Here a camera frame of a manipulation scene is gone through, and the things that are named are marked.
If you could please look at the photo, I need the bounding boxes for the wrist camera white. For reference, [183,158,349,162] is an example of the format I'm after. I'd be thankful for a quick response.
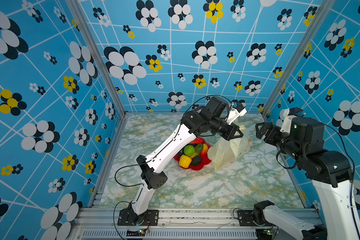
[280,107,305,133]
[226,102,247,125]

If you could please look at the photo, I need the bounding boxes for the dark avocado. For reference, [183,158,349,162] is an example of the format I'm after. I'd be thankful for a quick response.
[190,156,203,167]

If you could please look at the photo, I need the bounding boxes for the green cucumber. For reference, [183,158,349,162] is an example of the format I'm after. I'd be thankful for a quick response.
[191,144,204,159]

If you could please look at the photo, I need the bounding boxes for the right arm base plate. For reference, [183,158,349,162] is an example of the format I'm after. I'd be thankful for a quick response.
[234,210,273,228]

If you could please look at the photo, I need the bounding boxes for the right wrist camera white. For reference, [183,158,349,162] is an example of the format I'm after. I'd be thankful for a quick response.
[280,107,305,133]

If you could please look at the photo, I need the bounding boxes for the yellow bell pepper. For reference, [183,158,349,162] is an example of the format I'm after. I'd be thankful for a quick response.
[179,155,192,169]

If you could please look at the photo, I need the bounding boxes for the aluminium front rail frame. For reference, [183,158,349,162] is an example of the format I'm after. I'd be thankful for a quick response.
[69,209,293,240]

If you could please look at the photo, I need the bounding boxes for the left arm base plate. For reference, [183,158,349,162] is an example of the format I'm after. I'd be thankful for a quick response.
[117,209,159,226]

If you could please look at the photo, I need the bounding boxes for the corner aluminium post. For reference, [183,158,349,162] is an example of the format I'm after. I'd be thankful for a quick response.
[67,0,126,119]
[262,0,335,119]

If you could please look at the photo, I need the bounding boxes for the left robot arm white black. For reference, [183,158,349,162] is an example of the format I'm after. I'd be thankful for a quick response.
[127,95,247,225]

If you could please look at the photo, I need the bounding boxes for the left corner aluminium post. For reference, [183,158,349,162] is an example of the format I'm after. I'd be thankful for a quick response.
[67,0,126,119]

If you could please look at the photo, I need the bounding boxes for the yellowish plastic bag orange print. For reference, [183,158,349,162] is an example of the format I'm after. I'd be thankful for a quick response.
[207,120,253,171]

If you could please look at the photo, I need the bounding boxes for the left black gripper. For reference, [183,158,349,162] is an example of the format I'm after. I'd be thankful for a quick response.
[208,117,245,140]

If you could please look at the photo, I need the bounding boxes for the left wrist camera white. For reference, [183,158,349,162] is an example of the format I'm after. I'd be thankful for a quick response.
[226,102,247,125]

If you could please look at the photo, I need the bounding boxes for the right corner aluminium post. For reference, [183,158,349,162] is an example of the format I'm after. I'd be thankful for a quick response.
[262,0,335,119]

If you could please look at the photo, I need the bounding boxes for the green bumpy fruit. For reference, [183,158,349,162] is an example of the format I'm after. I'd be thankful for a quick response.
[184,145,196,157]

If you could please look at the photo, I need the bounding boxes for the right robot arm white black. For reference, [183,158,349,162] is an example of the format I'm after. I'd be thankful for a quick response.
[254,116,360,240]

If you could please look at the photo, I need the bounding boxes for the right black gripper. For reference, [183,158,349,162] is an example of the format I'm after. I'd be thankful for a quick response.
[256,122,305,166]

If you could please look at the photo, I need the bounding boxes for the red flower-shaped plate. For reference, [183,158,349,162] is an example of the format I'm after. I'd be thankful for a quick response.
[174,143,212,171]

